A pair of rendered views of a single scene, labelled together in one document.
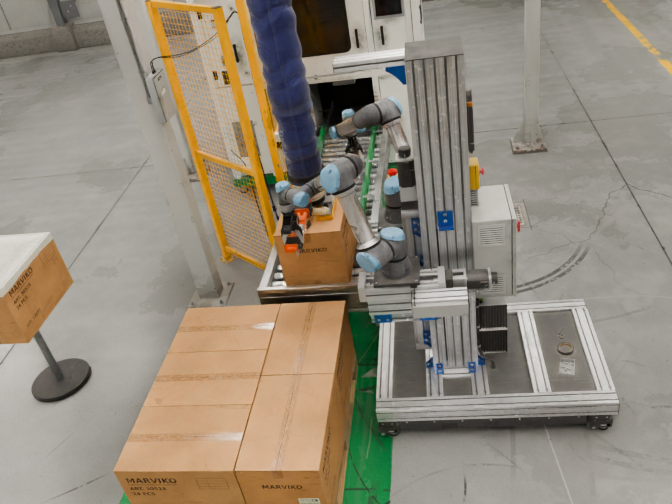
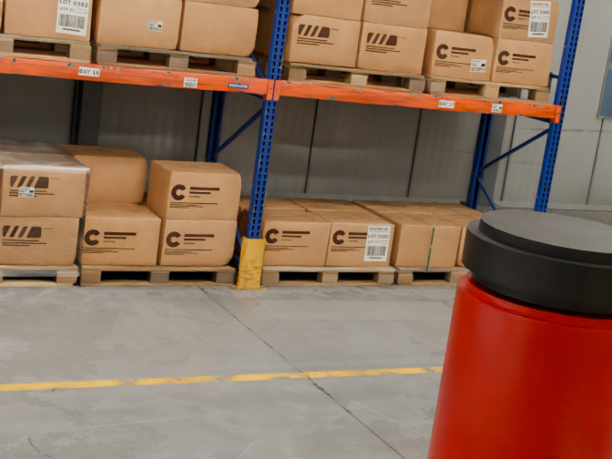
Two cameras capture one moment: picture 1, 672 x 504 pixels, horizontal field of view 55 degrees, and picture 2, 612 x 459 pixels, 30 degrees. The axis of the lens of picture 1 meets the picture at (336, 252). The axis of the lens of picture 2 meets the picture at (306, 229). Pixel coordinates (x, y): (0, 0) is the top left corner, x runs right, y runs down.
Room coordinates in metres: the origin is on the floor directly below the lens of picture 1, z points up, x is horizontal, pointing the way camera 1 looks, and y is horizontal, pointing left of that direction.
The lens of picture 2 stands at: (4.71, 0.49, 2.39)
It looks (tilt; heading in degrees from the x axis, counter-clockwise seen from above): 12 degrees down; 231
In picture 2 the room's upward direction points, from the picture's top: 8 degrees clockwise
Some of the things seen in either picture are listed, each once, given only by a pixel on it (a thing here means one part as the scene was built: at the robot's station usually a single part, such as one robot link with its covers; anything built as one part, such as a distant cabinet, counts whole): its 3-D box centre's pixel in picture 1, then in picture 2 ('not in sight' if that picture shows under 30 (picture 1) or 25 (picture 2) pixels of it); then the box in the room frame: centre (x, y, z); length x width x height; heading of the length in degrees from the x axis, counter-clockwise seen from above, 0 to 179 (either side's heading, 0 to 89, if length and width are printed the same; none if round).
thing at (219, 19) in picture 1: (223, 155); not in sight; (4.30, 0.66, 1.05); 0.87 x 0.10 x 2.10; 40
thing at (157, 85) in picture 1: (161, 95); not in sight; (4.09, 0.91, 1.62); 0.20 x 0.05 x 0.30; 168
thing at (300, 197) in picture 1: (299, 196); not in sight; (2.88, 0.13, 1.38); 0.11 x 0.11 x 0.08; 40
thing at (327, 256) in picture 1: (318, 233); not in sight; (3.51, 0.09, 0.75); 0.60 x 0.40 x 0.40; 168
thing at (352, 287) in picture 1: (313, 289); not in sight; (3.16, 0.17, 0.58); 0.70 x 0.03 x 0.06; 78
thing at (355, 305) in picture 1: (316, 303); not in sight; (3.16, 0.17, 0.48); 0.70 x 0.03 x 0.15; 78
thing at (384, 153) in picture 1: (379, 199); not in sight; (4.23, -0.39, 0.50); 2.31 x 0.05 x 0.19; 168
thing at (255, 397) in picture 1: (251, 401); not in sight; (2.57, 0.61, 0.34); 1.20 x 1.00 x 0.40; 168
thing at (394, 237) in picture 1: (392, 242); not in sight; (2.57, -0.27, 1.20); 0.13 x 0.12 x 0.14; 130
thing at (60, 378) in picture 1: (44, 347); not in sight; (3.44, 2.02, 0.31); 0.40 x 0.40 x 0.62
